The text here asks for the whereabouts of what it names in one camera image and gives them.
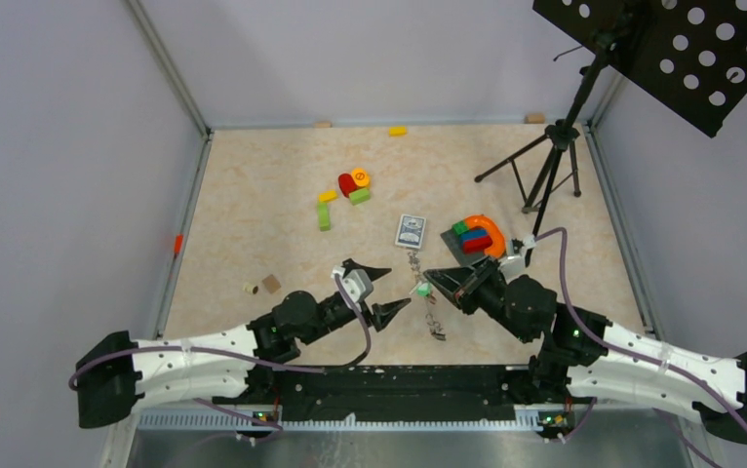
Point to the yellow block at far edge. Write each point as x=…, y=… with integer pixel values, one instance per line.
x=397, y=131

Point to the red cylinder block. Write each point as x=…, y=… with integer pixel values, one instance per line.
x=347, y=184

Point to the red lego brick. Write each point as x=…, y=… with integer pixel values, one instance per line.
x=476, y=244

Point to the perforated metal keyring plate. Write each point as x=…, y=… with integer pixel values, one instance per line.
x=434, y=326

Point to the orange curved lego tube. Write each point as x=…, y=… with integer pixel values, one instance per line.
x=497, y=247

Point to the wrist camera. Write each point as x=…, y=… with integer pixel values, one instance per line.
x=354, y=285
x=514, y=263

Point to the grey lego baseplate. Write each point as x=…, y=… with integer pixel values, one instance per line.
x=453, y=243

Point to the black tripod stand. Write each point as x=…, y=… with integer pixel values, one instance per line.
x=562, y=136

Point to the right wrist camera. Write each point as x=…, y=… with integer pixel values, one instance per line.
x=514, y=263

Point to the green lego brick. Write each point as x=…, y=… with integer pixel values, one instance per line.
x=460, y=228

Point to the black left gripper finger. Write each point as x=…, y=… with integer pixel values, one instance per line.
x=383, y=314
x=373, y=273

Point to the playing card deck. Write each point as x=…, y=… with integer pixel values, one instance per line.
x=410, y=231

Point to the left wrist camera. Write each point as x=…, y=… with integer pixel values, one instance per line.
x=354, y=285

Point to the green key tag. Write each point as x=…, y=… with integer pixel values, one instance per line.
x=423, y=289

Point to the blue lego brick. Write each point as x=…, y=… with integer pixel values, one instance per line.
x=473, y=234

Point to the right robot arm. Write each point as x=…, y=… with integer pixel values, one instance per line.
x=586, y=355

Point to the black perforated panel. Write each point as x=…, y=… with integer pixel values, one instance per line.
x=690, y=56

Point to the orange round block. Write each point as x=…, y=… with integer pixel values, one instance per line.
x=361, y=178

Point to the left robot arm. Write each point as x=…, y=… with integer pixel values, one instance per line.
x=121, y=376

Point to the small wooden hexagon block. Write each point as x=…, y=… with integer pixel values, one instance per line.
x=271, y=284

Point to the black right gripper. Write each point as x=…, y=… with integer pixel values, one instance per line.
x=462, y=284

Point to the green rectangular block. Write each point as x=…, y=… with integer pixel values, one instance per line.
x=359, y=196

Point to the yellow rectangular block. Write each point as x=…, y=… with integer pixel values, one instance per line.
x=327, y=196

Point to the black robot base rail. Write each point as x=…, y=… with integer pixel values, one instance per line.
x=468, y=393

